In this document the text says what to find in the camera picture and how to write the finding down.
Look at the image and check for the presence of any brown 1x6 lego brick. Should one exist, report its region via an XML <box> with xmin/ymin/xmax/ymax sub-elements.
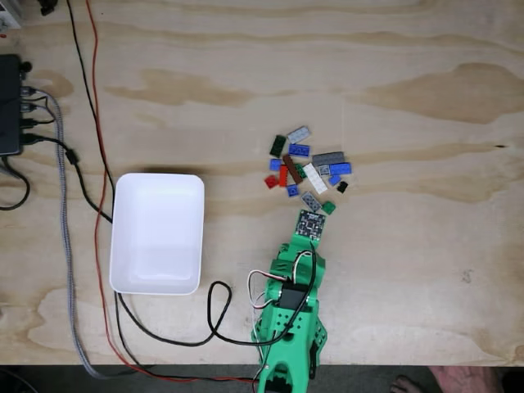
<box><xmin>282</xmin><ymin>154</ymin><xmax>307</xmax><ymax>184</ymax></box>

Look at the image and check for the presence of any dark green 2x4 lego brick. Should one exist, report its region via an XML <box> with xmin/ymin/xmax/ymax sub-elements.
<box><xmin>269</xmin><ymin>134</ymin><xmax>287</xmax><ymax>157</ymax></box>

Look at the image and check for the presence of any white 2x6 lego brick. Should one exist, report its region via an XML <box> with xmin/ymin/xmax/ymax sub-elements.
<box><xmin>303</xmin><ymin>162</ymin><xmax>329</xmax><ymax>193</ymax></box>

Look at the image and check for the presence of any light grey 2x4 lego brick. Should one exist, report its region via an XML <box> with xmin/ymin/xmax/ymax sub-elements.
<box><xmin>286</xmin><ymin>124</ymin><xmax>311</xmax><ymax>144</ymax></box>

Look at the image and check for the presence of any white plastic bin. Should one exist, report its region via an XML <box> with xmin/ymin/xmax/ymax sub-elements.
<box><xmin>108</xmin><ymin>172</ymin><xmax>206</xmax><ymax>296</ymax></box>

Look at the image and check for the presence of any person's foot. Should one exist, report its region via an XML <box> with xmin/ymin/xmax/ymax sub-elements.
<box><xmin>388</xmin><ymin>374</ymin><xmax>425</xmax><ymax>393</ymax></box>
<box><xmin>428</xmin><ymin>365</ymin><xmax>507</xmax><ymax>393</ymax></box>

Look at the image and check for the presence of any dark grey USB hub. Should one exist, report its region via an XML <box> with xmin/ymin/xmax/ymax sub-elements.
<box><xmin>0</xmin><ymin>54</ymin><xmax>24</xmax><ymax>156</ymax></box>

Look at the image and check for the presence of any white power supply box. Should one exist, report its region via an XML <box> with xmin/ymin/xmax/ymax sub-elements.
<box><xmin>0</xmin><ymin>0</ymin><xmax>24</xmax><ymax>30</ymax></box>

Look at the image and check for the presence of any white servo wire bundle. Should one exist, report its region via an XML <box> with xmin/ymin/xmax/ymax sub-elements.
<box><xmin>246</xmin><ymin>269</ymin><xmax>287</xmax><ymax>316</ymax></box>
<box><xmin>292</xmin><ymin>249</ymin><xmax>318</xmax><ymax>271</ymax></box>

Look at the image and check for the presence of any black camera circuit board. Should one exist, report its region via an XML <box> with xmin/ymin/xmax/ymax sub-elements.
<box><xmin>295</xmin><ymin>209</ymin><xmax>328</xmax><ymax>239</ymax></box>

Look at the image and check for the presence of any red power cable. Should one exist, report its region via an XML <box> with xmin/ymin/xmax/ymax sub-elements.
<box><xmin>84</xmin><ymin>0</ymin><xmax>263</xmax><ymax>386</ymax></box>

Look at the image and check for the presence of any grey braided cable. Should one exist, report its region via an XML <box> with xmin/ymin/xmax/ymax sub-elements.
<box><xmin>18</xmin><ymin>84</ymin><xmax>155</xmax><ymax>380</ymax></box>

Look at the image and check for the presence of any thick black USB cable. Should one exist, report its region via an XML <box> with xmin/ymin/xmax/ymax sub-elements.
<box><xmin>20</xmin><ymin>133</ymin><xmax>324</xmax><ymax>349</ymax></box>

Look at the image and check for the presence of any black looped cable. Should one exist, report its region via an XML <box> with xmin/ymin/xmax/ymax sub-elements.
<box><xmin>0</xmin><ymin>157</ymin><xmax>32</xmax><ymax>212</ymax></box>

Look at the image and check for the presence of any short black hub cable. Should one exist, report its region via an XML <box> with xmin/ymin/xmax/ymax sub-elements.
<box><xmin>20</xmin><ymin>116</ymin><xmax>56</xmax><ymax>128</ymax></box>

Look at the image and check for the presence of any thin black power cable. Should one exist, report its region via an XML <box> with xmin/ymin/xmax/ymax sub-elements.
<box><xmin>65</xmin><ymin>0</ymin><xmax>156</xmax><ymax>369</ymax></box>

